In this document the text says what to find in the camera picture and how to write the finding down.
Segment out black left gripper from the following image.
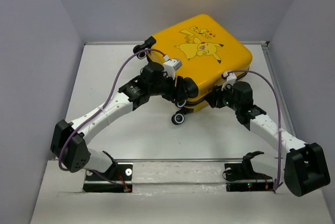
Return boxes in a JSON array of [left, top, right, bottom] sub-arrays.
[[149, 71, 188, 104]]

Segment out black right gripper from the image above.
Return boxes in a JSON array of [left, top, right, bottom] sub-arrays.
[[205, 81, 240, 111]]

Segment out yellow hard-shell suitcase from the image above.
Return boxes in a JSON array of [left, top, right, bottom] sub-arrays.
[[133, 14, 252, 125]]

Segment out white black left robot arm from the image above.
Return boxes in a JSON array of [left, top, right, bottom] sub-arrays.
[[50, 59, 191, 180]]

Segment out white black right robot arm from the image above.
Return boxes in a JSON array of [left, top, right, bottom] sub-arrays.
[[206, 82, 331, 197]]

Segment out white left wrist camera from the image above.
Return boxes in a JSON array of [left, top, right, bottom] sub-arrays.
[[163, 54, 182, 79]]

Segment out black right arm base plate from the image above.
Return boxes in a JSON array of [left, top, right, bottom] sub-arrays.
[[222, 151, 274, 192]]

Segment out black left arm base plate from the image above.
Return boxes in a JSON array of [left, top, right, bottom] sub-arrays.
[[83, 162, 133, 193]]

